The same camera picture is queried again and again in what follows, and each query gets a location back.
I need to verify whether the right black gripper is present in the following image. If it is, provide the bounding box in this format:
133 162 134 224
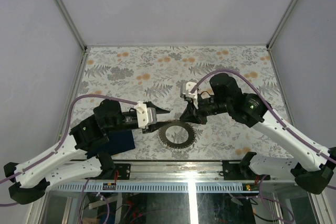
180 93 231 124

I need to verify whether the silver keyring holder with rings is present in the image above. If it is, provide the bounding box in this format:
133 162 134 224
158 121 196 149

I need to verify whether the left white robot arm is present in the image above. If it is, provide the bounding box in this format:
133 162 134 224
1 96 168 205

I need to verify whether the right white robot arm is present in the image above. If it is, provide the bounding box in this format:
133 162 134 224
180 73 335 195

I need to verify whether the floral patterned table mat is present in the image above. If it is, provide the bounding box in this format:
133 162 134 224
71 46 290 161

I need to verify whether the dark blue cloth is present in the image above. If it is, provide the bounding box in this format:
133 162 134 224
87 131 135 158

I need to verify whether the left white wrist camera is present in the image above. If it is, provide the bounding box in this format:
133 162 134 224
133 101 157 129

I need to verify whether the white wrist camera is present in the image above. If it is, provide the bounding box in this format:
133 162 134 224
180 81 198 109
133 101 157 129

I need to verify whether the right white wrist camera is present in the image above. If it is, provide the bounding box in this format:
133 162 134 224
180 81 198 109

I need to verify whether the aluminium front rail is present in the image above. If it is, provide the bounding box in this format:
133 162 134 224
39 160 321 182

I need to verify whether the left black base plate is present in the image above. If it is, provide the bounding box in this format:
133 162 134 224
110 163 131 180

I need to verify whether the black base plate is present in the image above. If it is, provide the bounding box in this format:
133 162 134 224
110 163 131 180
222 161 264 180

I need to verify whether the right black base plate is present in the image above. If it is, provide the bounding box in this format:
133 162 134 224
222 161 264 180

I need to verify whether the left aluminium frame post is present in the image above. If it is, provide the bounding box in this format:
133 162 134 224
53 0 87 51

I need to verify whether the aluminium frame post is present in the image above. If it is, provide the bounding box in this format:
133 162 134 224
53 0 87 51
266 0 299 50

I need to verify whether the slotted grey cable duct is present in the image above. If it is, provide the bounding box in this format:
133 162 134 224
53 181 259 194

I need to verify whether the right aluminium frame post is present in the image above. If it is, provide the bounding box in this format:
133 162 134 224
266 0 299 50

